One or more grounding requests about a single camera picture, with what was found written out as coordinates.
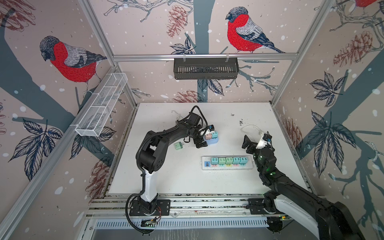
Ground blue square power socket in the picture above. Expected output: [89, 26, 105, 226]
[206, 137, 219, 145]

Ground long white power strip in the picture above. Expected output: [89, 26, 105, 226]
[200, 155, 255, 171]

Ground light green plug adapter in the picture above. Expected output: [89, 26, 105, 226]
[226, 157, 233, 165]

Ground pink plug adapter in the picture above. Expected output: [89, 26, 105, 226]
[205, 133, 213, 140]

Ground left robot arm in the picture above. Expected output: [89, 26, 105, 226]
[125, 106, 215, 236]

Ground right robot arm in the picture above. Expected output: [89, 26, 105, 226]
[242, 134, 365, 240]

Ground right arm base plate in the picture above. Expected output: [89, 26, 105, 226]
[246, 198, 285, 216]

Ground black wall basket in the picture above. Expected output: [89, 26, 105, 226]
[174, 58, 239, 80]

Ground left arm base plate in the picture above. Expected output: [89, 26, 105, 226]
[129, 199, 171, 217]

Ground white wire mesh shelf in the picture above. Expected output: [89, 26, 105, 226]
[75, 73, 128, 137]

